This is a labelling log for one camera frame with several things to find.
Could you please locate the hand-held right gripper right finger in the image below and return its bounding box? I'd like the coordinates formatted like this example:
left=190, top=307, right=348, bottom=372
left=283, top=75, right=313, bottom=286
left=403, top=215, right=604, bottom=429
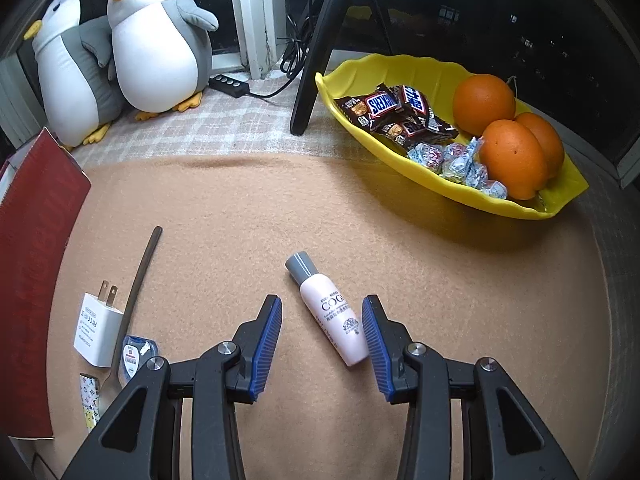
left=361, top=295, right=583, bottom=480

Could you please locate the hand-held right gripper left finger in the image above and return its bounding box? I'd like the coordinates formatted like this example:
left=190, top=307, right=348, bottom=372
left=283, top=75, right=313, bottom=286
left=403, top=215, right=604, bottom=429
left=60, top=294, right=283, bottom=480

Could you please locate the pink bottle with grey cap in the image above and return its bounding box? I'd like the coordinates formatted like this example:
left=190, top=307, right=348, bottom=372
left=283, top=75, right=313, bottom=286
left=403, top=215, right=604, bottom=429
left=285, top=252, right=371, bottom=367

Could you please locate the small blue clear bottle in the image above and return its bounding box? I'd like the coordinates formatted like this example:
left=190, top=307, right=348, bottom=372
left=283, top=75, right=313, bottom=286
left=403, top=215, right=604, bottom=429
left=120, top=335, right=160, bottom=381

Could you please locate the grey metal spoon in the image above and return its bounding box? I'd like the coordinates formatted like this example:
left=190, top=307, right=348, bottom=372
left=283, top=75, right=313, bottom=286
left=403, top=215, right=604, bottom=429
left=107, top=226, right=163, bottom=391

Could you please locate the white wall charger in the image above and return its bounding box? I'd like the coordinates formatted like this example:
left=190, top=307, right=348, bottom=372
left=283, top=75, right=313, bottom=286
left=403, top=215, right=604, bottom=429
left=73, top=280, right=126, bottom=368

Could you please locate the white patterned lighter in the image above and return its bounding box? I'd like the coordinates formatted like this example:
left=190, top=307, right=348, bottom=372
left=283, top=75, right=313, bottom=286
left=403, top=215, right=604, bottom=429
left=79, top=372, right=103, bottom=433

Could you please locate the red cardboard box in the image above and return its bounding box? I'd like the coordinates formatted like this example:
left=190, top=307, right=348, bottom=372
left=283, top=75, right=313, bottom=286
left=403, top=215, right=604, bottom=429
left=0, top=127, right=92, bottom=441

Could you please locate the pile of silver wrapped candies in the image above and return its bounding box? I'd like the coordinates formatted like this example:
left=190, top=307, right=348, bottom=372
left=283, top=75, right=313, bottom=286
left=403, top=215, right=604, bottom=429
left=406, top=136, right=509, bottom=202

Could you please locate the orange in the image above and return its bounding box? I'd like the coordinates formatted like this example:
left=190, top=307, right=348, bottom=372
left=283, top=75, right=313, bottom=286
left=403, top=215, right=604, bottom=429
left=480, top=119, right=549, bottom=201
left=452, top=74, right=517, bottom=137
left=515, top=112, right=566, bottom=181

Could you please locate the yellow leaf-shaped bowl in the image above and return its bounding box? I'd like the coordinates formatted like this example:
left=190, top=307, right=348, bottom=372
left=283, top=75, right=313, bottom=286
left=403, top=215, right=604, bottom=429
left=315, top=53, right=590, bottom=220

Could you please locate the small penguin plush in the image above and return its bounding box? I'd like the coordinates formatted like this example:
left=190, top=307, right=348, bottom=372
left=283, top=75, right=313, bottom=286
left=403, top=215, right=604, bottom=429
left=107, top=0, right=220, bottom=121

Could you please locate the large penguin plush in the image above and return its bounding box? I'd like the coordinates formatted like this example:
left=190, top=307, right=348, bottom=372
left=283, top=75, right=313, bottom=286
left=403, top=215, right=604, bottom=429
left=22, top=0, right=126, bottom=151

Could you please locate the black ring light cable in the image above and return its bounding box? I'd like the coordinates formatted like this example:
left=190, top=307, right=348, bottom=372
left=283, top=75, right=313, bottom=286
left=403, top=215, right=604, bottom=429
left=247, top=15, right=321, bottom=102

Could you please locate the black inline switch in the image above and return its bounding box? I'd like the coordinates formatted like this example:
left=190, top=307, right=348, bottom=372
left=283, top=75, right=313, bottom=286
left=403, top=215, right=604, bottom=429
left=208, top=74, right=250, bottom=98

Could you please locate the white window frame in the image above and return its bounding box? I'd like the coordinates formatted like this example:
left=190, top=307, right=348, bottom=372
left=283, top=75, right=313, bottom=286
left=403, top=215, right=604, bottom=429
left=0, top=0, right=640, bottom=191

